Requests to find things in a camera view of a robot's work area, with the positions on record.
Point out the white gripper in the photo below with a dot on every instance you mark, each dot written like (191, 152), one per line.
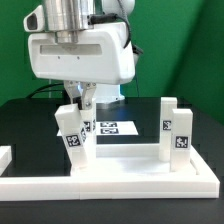
(99, 56)

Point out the white desk tabletop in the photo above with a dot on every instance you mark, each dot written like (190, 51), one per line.
(108, 161)

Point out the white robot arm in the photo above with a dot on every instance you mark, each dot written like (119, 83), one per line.
(66, 18)

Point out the sheet of fiducial markers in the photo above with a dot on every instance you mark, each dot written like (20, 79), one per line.
(116, 128)

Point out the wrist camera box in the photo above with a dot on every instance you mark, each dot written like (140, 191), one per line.
(35, 21)

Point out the white U-shaped fixture frame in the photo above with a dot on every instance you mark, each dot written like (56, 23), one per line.
(195, 181)

